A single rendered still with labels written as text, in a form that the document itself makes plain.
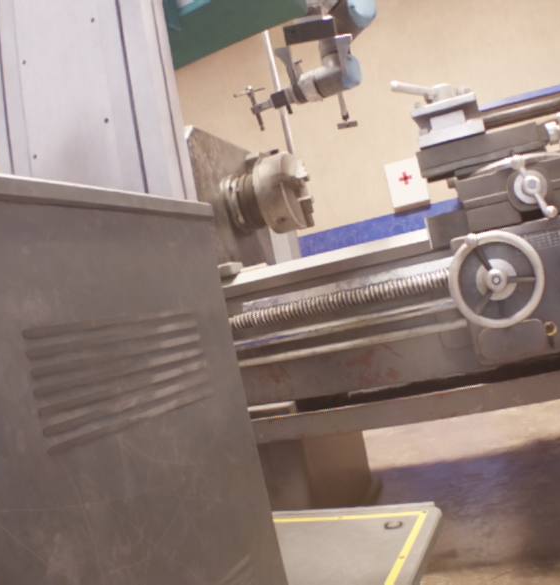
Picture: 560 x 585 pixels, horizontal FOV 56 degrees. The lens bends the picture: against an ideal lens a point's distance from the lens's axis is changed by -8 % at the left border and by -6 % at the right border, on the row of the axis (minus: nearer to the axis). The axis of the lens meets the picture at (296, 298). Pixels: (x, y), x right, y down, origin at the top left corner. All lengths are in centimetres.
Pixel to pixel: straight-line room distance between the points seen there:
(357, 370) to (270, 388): 26
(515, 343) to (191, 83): 485
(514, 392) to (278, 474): 68
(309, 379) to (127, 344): 116
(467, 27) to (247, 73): 202
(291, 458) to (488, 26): 420
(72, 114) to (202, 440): 55
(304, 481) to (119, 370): 119
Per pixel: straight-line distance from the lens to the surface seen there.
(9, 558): 37
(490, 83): 493
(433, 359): 149
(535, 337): 129
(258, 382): 164
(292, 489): 160
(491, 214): 130
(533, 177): 122
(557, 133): 146
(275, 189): 171
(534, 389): 132
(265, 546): 60
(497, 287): 121
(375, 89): 503
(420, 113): 143
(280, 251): 500
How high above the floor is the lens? 71
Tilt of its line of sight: 1 degrees up
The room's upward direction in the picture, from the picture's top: 12 degrees counter-clockwise
